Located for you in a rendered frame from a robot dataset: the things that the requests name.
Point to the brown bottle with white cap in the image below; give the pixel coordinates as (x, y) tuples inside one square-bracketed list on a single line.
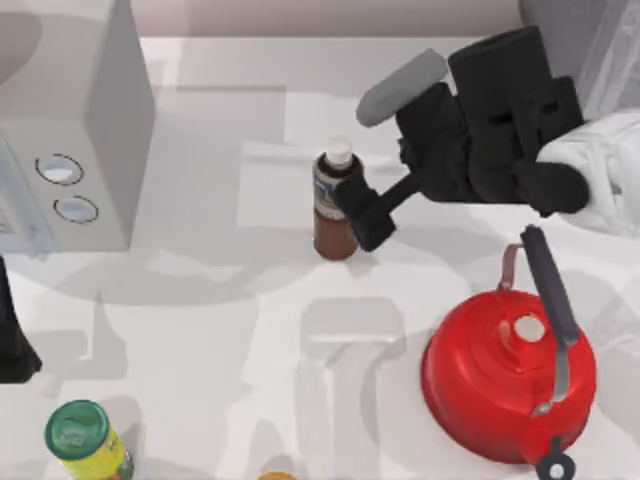
[(330, 225)]

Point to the orange round object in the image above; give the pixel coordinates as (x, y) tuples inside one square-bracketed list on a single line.
[(279, 475)]

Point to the pale microwave oven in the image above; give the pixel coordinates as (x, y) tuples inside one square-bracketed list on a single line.
[(100, 125)]

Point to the round microwave knob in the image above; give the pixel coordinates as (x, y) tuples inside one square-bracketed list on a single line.
[(59, 169), (76, 209)]

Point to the yellow can with green lid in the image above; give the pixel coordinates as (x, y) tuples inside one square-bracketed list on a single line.
[(80, 430)]

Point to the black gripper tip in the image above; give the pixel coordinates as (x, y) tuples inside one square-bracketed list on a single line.
[(12, 345)]

